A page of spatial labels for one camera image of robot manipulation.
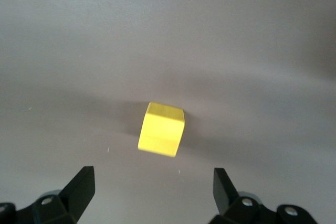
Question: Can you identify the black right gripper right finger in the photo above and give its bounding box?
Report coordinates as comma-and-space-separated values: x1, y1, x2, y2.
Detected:
211, 167, 319, 224

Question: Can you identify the yellow cube block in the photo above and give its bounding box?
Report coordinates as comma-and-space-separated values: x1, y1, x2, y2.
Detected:
137, 101, 186, 158

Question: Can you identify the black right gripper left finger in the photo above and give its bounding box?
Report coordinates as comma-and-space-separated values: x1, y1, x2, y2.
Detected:
0, 165, 96, 224

